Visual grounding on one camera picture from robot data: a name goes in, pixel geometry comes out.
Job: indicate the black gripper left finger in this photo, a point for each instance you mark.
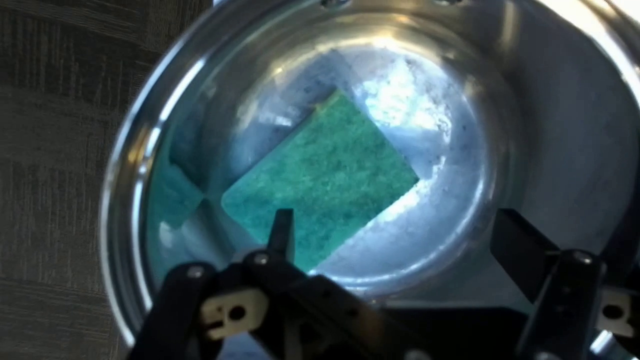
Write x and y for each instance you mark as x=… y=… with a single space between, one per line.
x=231 y=301

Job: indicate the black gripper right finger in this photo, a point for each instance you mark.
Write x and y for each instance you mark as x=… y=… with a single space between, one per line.
x=572 y=301

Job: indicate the green sponge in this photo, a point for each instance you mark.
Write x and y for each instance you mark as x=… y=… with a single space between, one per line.
x=326 y=172

